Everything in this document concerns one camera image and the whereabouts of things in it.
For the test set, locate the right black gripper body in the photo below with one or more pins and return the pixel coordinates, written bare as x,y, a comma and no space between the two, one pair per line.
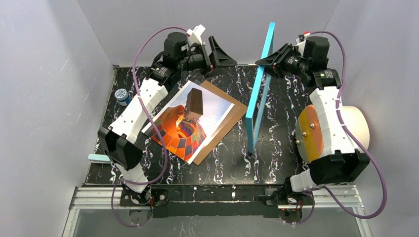
281,57

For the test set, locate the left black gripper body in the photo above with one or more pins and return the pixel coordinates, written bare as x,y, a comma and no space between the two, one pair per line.
207,56

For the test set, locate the blue wooden picture frame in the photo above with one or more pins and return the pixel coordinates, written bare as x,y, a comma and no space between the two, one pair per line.
254,113

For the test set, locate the hot air balloon photo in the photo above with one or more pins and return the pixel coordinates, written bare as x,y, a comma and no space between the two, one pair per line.
189,120

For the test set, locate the brown cardboard backing board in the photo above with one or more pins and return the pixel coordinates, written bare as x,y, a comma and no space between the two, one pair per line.
232,118

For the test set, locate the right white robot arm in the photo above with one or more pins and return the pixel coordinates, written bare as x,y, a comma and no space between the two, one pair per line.
332,156

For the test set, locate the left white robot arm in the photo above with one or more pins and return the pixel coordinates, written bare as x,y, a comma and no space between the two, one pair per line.
181,52

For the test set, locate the white cylinder with orange face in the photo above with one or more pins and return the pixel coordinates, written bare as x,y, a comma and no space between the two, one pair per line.
350,127

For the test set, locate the small blue lidded jar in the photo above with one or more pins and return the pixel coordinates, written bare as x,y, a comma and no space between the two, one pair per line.
122,96

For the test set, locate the light blue eraser block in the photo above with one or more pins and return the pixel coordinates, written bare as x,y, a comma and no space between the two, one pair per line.
99,158

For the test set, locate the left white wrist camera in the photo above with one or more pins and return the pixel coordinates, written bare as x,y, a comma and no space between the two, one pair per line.
195,35

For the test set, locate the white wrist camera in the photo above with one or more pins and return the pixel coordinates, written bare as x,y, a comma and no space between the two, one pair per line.
195,35
301,38

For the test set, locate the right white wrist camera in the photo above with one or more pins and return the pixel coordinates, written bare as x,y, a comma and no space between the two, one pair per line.
301,38

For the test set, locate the aluminium rail base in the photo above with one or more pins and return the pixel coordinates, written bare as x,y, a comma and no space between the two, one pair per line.
164,201

